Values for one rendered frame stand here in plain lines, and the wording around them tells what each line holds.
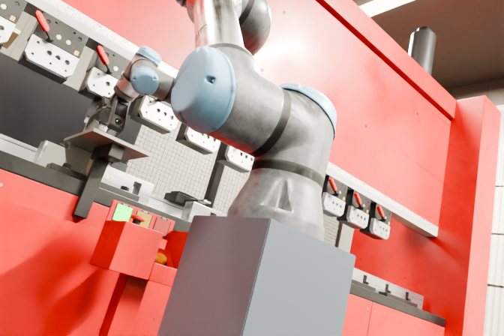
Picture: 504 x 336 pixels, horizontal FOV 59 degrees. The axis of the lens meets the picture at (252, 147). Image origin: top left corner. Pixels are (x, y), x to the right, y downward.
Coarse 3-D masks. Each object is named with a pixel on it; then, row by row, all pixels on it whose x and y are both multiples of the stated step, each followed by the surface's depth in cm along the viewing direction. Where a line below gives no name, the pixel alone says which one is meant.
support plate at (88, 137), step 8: (72, 136) 134; (80, 136) 129; (88, 136) 127; (96, 136) 125; (104, 136) 123; (112, 136) 123; (72, 144) 141; (80, 144) 138; (88, 144) 135; (96, 144) 133; (104, 144) 130; (120, 144) 126; (128, 144) 126; (128, 152) 132; (136, 152) 130; (144, 152) 129; (120, 160) 145
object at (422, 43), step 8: (416, 32) 310; (424, 32) 307; (432, 32) 307; (416, 40) 307; (424, 40) 304; (432, 40) 306; (416, 48) 304; (424, 48) 302; (432, 48) 304; (416, 56) 302; (424, 56) 300; (432, 56) 303; (424, 64) 298; (432, 64) 304
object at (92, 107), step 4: (92, 100) 149; (96, 100) 149; (92, 104) 148; (96, 104) 149; (88, 108) 149; (92, 108) 148; (88, 112) 147; (92, 112) 148; (88, 116) 147; (84, 120) 147; (100, 124) 150; (104, 124) 150; (100, 128) 150; (104, 128) 151
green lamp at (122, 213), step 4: (120, 204) 124; (116, 208) 123; (120, 208) 124; (124, 208) 124; (128, 208) 125; (132, 208) 126; (116, 212) 123; (120, 212) 124; (124, 212) 124; (128, 212) 125; (116, 216) 123; (120, 216) 123; (124, 216) 124; (128, 216) 125; (124, 220) 124
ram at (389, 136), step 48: (96, 0) 149; (144, 0) 161; (288, 0) 209; (192, 48) 172; (288, 48) 206; (336, 48) 229; (336, 96) 225; (384, 96) 252; (336, 144) 221; (384, 144) 247; (432, 144) 281; (384, 192) 243; (432, 192) 275
